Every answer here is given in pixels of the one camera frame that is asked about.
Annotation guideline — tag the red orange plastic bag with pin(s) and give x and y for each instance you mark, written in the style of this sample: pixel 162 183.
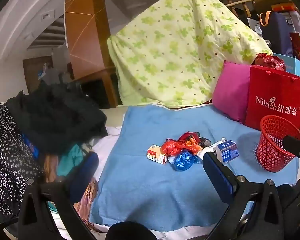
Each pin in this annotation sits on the red orange plastic bag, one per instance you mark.
pixel 171 148

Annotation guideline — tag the pink striped cloth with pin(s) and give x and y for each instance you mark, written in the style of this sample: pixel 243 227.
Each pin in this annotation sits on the pink striped cloth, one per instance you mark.
pixel 87 195

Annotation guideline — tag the red plastic basket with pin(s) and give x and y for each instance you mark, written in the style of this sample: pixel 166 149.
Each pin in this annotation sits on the red plastic basket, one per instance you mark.
pixel 270 152

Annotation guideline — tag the teal cardboard box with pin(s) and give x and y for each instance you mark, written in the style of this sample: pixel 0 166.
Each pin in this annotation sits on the teal cardboard box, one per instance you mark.
pixel 293 66

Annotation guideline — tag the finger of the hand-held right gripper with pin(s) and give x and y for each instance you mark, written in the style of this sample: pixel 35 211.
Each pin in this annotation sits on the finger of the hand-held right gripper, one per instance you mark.
pixel 293 146

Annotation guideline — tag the dark plastic bag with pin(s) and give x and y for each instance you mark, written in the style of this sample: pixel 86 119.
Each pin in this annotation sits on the dark plastic bag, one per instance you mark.
pixel 204 142

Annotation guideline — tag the knotted red plastic bag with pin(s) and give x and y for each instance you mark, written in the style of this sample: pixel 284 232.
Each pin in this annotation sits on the knotted red plastic bag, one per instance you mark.
pixel 268 61

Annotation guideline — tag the small orange white box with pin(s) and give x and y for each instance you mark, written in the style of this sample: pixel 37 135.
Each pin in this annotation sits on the small orange white box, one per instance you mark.
pixel 155 153

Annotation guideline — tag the green floral quilt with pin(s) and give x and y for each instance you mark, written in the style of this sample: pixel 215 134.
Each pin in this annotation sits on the green floral quilt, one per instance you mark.
pixel 170 55

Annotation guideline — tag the red paper bag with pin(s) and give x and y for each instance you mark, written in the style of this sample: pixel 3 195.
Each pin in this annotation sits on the red paper bag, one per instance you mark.
pixel 272 90

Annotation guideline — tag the red gift box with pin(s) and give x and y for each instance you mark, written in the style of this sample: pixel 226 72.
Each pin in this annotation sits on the red gift box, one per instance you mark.
pixel 298 50

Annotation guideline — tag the long white box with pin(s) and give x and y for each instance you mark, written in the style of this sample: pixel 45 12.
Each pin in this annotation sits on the long white box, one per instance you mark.
pixel 215 145

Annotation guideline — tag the blue plastic bag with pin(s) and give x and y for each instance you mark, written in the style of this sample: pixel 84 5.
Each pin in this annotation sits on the blue plastic bag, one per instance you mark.
pixel 183 161

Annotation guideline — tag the pink pillow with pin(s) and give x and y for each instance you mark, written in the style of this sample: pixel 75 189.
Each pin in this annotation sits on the pink pillow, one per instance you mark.
pixel 230 92

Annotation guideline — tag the orange wooden column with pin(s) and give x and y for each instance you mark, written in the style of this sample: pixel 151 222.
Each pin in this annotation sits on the orange wooden column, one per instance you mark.
pixel 82 30

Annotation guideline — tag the teal cloth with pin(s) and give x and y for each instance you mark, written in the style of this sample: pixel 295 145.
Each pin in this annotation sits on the teal cloth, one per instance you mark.
pixel 70 157

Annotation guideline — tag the white blue carton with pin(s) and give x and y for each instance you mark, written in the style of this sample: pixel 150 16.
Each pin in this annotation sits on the white blue carton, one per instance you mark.
pixel 227 151

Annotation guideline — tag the black white floral cloth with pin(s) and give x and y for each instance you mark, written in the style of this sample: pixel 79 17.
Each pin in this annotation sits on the black white floral cloth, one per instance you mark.
pixel 5 160

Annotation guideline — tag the white bed sheet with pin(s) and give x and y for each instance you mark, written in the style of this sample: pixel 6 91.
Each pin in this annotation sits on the white bed sheet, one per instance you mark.
pixel 102 145

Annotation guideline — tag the round woven tray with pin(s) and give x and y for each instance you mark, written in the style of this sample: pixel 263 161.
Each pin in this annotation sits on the round woven tray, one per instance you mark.
pixel 272 2

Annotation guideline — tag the black clothes pile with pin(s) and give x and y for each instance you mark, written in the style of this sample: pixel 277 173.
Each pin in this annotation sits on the black clothes pile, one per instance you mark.
pixel 55 115

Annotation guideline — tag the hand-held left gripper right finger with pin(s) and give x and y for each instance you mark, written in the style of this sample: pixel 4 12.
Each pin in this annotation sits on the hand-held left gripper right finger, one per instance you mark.
pixel 216 176

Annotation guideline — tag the orange snack wrapper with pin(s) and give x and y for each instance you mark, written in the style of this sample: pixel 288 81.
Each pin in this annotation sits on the orange snack wrapper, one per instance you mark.
pixel 192 142

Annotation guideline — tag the blue blanket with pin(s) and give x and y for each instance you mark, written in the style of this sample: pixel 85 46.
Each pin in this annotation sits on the blue blanket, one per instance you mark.
pixel 145 192

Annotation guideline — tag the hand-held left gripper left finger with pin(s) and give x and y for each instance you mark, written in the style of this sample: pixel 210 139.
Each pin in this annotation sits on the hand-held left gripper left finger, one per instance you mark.
pixel 86 171

